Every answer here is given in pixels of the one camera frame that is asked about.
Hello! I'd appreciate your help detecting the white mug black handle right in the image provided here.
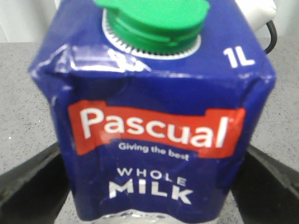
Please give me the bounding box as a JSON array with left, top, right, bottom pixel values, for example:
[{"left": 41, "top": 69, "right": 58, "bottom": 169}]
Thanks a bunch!
[{"left": 235, "top": 0, "right": 278, "bottom": 54}]

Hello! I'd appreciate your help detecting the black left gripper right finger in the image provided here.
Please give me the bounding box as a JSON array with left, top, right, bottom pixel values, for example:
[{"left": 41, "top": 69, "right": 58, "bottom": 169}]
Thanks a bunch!
[{"left": 231, "top": 145, "right": 299, "bottom": 224}]

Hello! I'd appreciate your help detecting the blue white milk carton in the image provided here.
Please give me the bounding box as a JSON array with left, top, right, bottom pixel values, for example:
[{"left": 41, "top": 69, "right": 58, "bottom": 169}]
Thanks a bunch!
[{"left": 29, "top": 0, "right": 276, "bottom": 224}]

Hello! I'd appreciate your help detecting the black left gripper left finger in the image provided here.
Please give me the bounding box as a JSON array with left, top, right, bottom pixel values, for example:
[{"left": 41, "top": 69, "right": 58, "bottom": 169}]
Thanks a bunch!
[{"left": 0, "top": 143, "right": 70, "bottom": 224}]

